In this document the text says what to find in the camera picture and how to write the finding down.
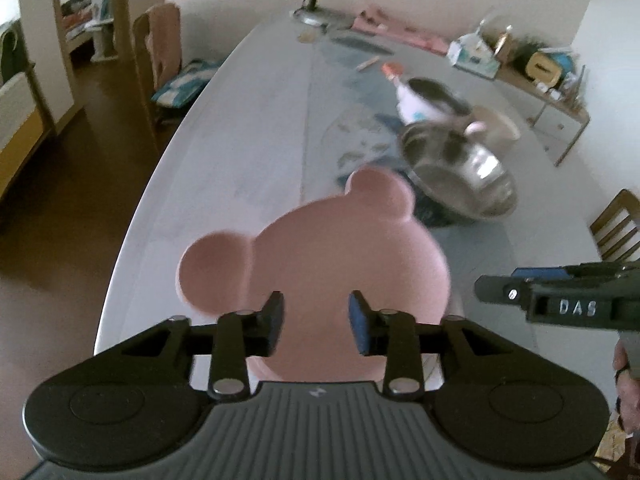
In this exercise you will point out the white and teal tissue box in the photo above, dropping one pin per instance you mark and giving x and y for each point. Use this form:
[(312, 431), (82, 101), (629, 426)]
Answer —
[(470, 57)]

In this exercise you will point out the yellow tissue holder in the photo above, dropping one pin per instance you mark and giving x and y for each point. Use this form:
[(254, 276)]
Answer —
[(542, 67)]

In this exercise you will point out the pink printed cloth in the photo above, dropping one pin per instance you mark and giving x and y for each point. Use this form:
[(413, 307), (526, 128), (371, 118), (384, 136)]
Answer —
[(400, 30)]

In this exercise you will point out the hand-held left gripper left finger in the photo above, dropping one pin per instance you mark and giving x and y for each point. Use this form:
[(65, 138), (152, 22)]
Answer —
[(274, 320)]

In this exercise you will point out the blue patterned chair cushion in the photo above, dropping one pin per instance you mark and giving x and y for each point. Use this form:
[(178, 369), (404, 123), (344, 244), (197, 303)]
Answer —
[(187, 82)]

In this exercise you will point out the white wooden sideboard with drawers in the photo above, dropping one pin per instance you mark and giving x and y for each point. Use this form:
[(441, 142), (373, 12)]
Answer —
[(560, 120)]

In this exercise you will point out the person's right hand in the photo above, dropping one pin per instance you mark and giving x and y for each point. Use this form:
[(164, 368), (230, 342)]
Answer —
[(627, 395)]

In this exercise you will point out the pink towel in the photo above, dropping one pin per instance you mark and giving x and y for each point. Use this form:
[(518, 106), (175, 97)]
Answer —
[(165, 45)]

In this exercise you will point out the large stainless steel bowl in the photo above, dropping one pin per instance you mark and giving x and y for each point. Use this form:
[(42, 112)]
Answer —
[(450, 180)]

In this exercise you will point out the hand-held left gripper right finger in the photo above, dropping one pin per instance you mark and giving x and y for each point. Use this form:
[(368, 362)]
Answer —
[(359, 325)]

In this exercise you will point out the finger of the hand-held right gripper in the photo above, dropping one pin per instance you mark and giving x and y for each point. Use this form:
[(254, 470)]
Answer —
[(542, 274), (500, 290)]

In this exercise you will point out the amber glass bottle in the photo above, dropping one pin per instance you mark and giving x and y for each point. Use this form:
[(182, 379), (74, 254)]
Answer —
[(504, 44)]

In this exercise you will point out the sofa with white cover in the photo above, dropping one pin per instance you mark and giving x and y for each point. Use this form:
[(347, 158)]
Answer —
[(15, 105)]

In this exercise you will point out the pink bear-shaped plate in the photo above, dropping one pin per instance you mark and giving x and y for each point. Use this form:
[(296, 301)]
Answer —
[(320, 255)]

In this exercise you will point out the cream ceramic bowl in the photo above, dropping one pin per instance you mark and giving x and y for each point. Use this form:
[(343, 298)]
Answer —
[(502, 130)]

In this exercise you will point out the small orange object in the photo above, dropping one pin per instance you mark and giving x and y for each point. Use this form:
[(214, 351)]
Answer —
[(391, 70)]

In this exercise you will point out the wooden dining chair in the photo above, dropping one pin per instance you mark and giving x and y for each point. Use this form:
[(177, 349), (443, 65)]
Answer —
[(142, 75), (615, 225)]

